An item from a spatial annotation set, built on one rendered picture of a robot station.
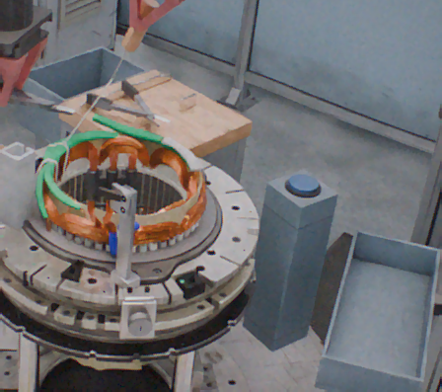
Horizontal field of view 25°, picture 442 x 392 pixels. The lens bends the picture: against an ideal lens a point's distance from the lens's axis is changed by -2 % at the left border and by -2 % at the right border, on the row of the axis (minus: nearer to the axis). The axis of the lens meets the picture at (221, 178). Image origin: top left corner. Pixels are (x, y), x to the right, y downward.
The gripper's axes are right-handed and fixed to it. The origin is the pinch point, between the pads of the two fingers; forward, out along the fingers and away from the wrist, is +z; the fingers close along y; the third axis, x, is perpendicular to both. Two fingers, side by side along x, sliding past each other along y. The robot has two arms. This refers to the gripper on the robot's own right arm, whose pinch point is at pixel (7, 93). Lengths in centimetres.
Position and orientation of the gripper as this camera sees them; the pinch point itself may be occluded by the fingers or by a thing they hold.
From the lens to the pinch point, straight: 115.8
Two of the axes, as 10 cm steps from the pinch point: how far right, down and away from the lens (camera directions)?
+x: 9.4, 2.7, -2.2
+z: -1.1, 8.3, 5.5
